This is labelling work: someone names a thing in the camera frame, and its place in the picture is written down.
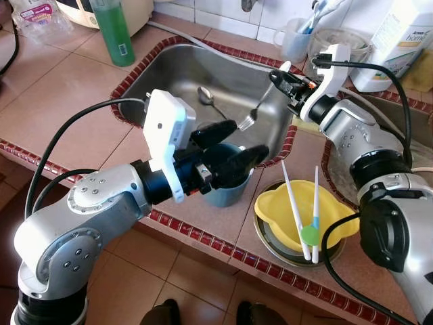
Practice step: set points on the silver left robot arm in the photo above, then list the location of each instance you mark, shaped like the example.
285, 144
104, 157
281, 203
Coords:
74, 230

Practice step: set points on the small clear plastic cup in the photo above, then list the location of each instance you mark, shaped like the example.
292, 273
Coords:
294, 44

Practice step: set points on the green dish soap bottle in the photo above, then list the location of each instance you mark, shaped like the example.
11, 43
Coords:
111, 34

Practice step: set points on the white detergent bottle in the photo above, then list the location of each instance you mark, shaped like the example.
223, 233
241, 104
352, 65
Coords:
392, 40

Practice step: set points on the clear round plastic container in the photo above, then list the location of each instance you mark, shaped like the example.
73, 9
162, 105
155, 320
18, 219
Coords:
352, 40

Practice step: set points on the steel fork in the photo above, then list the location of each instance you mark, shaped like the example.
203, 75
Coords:
247, 122

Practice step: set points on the white training chopsticks green hinge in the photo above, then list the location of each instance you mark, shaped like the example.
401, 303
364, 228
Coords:
311, 235

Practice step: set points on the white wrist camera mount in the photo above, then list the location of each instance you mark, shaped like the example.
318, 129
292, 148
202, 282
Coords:
335, 68
166, 125

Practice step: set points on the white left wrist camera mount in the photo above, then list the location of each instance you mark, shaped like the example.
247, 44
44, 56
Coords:
166, 125

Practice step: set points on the blue ceramic mug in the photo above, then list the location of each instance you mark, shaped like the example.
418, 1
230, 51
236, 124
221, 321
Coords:
226, 195

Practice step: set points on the dark robot foot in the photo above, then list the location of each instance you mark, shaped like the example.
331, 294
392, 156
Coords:
162, 313
260, 315

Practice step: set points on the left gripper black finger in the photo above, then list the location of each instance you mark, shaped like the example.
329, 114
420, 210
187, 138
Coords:
242, 161
211, 134

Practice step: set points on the dark robot right foot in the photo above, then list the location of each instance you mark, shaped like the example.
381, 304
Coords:
260, 315

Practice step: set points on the round steel plate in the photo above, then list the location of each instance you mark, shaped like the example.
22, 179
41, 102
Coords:
284, 257

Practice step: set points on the steel spoon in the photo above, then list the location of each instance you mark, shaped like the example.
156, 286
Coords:
205, 95

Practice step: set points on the yellow plastic bowl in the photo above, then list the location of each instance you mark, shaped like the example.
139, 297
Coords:
270, 210

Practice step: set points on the yellow sponge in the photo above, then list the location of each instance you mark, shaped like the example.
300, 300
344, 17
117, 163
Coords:
419, 71

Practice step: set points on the steel wall faucet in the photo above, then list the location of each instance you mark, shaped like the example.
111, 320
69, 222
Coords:
250, 5

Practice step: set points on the cream water ionizer appliance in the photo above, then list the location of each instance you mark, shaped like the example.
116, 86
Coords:
74, 13

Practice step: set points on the clear package pink label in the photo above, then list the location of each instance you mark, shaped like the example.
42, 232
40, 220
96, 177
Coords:
37, 13

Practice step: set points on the dark robot left foot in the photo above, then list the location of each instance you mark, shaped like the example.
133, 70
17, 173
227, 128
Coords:
162, 313

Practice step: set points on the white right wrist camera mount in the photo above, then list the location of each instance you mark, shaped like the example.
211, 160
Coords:
335, 68

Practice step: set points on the small steel sink basin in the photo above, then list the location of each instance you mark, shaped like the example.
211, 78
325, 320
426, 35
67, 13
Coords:
169, 74

